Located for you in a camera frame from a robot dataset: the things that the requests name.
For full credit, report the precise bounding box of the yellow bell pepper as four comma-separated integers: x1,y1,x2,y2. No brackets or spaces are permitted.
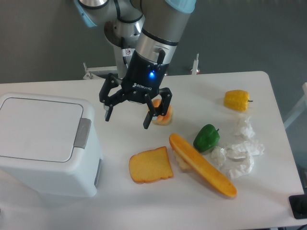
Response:
224,90,253,112

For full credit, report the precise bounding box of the white frame at right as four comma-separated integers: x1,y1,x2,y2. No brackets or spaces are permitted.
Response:
283,82,307,129

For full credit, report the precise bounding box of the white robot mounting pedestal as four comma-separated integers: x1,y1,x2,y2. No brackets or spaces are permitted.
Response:
83,19,201,81

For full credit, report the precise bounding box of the small bread piece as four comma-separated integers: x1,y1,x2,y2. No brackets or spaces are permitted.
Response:
173,150,192,173

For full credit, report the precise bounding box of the toast bread slice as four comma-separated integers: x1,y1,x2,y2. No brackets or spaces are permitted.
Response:
129,146,174,184

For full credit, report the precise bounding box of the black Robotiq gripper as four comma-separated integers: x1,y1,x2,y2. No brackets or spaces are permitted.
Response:
99,50,172,129

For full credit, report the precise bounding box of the small crumpled paper ball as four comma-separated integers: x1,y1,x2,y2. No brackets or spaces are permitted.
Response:
211,146,227,166

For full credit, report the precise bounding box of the white plastic trash can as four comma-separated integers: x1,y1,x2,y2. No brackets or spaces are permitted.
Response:
0,92,103,197

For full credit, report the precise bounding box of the crumpled white paper upper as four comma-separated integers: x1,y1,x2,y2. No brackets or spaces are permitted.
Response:
233,116,255,140

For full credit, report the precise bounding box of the crumpled white paper large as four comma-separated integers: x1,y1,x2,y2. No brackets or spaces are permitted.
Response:
219,140,265,180

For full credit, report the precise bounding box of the black device at edge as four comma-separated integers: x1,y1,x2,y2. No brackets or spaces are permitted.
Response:
289,194,307,219

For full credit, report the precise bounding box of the green bell pepper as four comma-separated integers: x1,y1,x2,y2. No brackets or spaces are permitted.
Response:
193,124,220,152

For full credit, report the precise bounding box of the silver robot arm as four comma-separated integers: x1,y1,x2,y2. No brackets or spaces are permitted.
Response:
74,0,196,128

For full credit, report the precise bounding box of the long orange baguette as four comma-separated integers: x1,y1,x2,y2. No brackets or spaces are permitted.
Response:
169,133,237,197

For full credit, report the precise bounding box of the knotted bread roll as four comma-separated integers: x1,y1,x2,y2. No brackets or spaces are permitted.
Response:
152,99,173,125

